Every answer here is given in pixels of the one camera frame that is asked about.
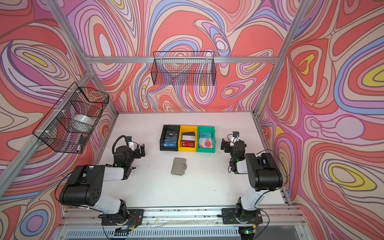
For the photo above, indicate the black plastic bin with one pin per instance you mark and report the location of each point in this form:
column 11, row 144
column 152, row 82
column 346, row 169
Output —
column 169, row 140

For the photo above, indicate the black wire basket back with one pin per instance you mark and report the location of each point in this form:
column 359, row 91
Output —
column 184, row 68

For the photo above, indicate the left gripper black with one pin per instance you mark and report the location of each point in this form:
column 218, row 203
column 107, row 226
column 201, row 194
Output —
column 138, row 155

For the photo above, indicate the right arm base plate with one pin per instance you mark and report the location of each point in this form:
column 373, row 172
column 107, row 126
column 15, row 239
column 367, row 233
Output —
column 232, row 216

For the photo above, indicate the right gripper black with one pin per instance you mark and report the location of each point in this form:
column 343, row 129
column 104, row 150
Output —
column 227, row 146

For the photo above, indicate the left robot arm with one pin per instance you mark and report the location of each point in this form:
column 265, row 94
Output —
column 84, row 188

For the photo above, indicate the green plastic bin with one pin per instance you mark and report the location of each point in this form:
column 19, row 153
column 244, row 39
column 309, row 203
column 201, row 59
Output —
column 206, row 129

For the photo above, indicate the white tape roll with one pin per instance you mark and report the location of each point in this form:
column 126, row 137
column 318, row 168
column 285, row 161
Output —
column 81, row 123

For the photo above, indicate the yellow plastic bin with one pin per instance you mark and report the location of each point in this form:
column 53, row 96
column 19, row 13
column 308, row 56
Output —
column 188, row 139

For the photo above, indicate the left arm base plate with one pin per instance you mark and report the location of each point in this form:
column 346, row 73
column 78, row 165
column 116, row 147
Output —
column 132, row 218

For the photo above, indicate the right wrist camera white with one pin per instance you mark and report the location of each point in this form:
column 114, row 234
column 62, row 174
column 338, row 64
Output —
column 236, row 134

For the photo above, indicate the black wire basket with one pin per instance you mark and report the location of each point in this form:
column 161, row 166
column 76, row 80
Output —
column 80, row 110
column 184, row 68

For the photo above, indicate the black wire basket left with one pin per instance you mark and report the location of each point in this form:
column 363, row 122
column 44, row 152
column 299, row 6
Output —
column 80, row 110

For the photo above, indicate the grey card holder wallet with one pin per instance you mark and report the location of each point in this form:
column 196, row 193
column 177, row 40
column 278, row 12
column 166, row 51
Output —
column 179, row 166

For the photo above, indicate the aluminium front rail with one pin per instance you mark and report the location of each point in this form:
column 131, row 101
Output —
column 274, row 222

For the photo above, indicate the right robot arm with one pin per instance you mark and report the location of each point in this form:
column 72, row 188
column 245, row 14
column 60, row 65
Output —
column 264, row 177

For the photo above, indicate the pink round-print card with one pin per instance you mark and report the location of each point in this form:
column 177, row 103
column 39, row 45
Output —
column 205, row 140

